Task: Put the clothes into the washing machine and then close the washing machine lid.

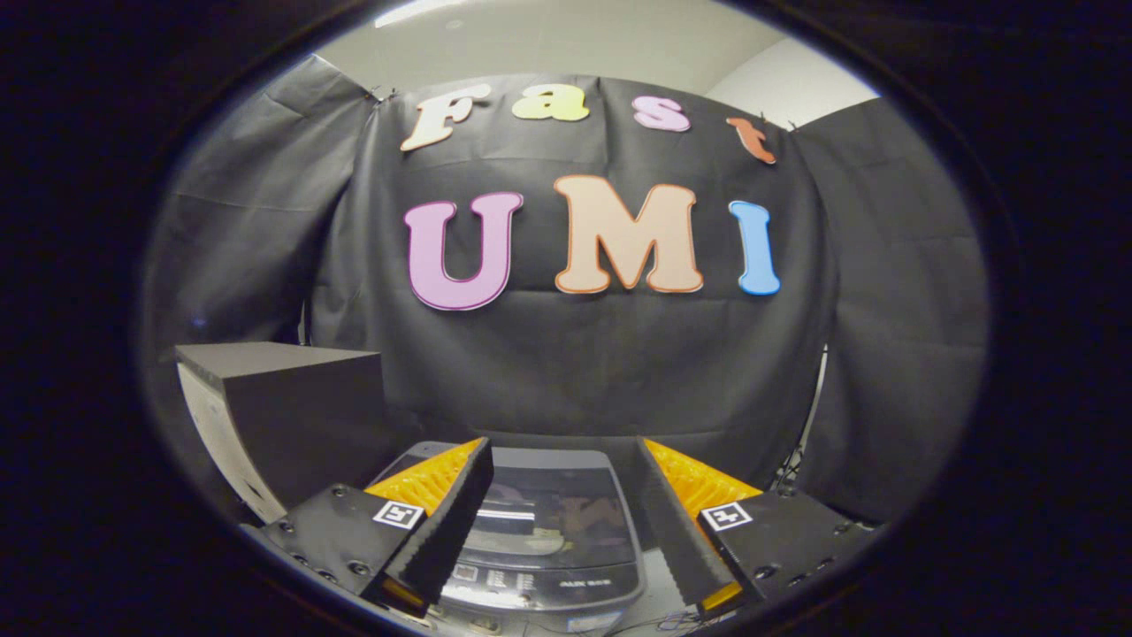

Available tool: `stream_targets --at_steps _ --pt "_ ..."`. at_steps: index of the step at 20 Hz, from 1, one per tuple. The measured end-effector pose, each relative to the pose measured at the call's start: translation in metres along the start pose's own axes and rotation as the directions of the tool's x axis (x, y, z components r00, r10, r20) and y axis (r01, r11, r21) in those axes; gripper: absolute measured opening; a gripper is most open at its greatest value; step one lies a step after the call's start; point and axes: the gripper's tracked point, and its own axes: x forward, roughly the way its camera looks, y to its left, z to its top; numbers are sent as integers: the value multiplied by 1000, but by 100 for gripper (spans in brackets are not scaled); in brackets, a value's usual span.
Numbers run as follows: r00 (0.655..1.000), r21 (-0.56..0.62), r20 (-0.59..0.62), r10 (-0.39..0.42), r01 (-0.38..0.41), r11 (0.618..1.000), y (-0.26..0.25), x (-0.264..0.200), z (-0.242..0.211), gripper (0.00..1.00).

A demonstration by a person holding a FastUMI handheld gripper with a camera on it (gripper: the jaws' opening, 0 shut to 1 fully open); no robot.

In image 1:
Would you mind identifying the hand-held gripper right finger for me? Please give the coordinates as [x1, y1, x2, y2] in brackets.
[637, 436, 881, 616]

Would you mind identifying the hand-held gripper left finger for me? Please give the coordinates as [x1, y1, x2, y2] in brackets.
[261, 436, 496, 611]

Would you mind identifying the thin metal light stand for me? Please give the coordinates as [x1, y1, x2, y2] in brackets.
[776, 345, 829, 493]

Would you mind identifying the dark cabinet with beige door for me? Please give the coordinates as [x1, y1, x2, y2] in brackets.
[175, 342, 390, 523]

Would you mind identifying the black backdrop cloth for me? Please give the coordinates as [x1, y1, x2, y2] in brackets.
[141, 55, 990, 523]

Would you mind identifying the tangle of black cables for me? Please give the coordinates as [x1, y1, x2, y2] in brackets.
[610, 609, 704, 637]

